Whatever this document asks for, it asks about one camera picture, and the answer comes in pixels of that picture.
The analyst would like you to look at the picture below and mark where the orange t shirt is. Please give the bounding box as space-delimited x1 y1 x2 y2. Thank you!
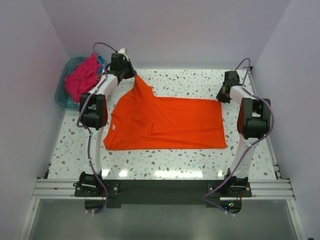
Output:
103 76 227 151

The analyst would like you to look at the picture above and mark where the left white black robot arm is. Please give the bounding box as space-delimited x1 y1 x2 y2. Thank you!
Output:
76 48 137 175

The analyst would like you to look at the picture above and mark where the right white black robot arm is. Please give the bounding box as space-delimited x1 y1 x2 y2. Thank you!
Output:
216 71 272 179

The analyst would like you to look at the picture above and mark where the blue t shirt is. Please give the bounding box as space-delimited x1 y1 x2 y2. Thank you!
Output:
97 55 107 69

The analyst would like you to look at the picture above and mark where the magenta t shirt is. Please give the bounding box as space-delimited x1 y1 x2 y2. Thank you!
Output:
64 53 103 104

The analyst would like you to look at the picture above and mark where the teal laundry basket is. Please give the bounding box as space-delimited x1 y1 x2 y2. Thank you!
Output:
55 57 86 110

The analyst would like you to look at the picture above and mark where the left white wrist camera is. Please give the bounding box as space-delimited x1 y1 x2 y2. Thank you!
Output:
117 48 130 62

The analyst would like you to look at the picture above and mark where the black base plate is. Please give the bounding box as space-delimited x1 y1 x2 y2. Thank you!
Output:
73 174 253 213

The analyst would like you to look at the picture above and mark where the aluminium rail frame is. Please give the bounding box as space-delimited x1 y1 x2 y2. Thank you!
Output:
18 69 307 240

